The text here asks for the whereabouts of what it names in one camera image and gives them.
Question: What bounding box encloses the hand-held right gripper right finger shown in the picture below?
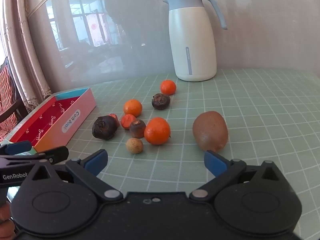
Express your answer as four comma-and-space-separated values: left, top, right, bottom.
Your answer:
189, 151, 294, 202

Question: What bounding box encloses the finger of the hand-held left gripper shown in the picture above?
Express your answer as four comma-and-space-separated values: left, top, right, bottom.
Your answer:
0, 146, 69, 166
0, 141, 33, 155

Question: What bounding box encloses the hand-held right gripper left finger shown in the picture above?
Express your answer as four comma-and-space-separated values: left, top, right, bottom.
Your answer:
21, 149, 123, 202

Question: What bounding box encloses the brown kiwi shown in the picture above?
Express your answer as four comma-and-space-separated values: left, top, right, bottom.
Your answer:
192, 111, 229, 153

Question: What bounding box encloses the colourful cardboard box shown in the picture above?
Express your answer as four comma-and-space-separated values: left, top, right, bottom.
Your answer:
0, 87, 97, 155

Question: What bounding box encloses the person's left hand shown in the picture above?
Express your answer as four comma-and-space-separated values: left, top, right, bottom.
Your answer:
0, 201, 16, 240

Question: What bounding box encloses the large dark water chestnut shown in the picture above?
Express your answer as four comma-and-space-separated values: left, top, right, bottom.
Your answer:
92, 115, 118, 140

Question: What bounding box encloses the tan longan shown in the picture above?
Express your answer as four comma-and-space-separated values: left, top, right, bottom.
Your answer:
126, 137, 143, 154

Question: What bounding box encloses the wooden chair with orange cushion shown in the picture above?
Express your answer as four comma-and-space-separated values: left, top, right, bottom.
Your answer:
0, 57, 25, 133

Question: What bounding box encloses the small brown water chestnut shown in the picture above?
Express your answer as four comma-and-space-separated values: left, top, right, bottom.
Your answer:
129, 119, 147, 139

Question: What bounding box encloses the medium tangerine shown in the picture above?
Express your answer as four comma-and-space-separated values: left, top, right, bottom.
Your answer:
123, 99, 143, 117

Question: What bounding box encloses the large tangerine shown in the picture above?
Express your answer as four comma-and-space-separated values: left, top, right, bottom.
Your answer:
144, 117, 171, 146

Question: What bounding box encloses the green grid tablecloth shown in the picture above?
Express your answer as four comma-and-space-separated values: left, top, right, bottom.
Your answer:
5, 69, 320, 240

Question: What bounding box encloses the dark round water chestnut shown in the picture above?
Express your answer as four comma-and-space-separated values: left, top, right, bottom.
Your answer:
152, 93, 171, 110

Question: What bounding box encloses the small tangerine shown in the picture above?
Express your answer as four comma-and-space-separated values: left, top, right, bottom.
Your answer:
160, 79, 177, 96

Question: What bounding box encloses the beige patterned curtain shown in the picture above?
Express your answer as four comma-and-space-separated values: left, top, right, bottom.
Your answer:
0, 0, 53, 111

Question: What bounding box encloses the white and blue thermos jug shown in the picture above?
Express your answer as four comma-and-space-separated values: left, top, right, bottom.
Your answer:
162, 0, 228, 82

